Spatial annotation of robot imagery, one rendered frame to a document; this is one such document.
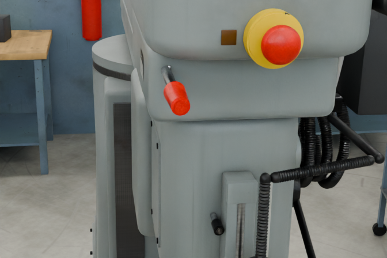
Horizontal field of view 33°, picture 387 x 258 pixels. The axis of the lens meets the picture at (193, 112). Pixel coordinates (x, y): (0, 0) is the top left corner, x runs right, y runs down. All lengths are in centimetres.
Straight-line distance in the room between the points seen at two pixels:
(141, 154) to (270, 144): 26
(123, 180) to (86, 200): 292
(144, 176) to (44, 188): 343
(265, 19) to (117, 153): 73
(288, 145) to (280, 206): 9
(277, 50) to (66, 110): 474
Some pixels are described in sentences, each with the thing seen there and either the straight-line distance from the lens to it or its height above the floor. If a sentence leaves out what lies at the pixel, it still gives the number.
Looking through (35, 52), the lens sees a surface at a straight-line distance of 439.
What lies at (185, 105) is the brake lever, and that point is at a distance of 64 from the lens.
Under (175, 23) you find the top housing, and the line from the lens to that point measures 68.
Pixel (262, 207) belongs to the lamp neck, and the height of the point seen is 155.
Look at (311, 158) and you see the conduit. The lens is 121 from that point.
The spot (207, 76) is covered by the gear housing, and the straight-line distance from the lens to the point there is 78.
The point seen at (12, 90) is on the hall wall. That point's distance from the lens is 532.
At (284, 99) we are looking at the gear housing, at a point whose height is 166.
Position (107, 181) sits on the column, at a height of 133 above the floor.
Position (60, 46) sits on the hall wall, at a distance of 520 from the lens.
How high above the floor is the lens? 190
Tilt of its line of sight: 19 degrees down
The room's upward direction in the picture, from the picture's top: 1 degrees clockwise
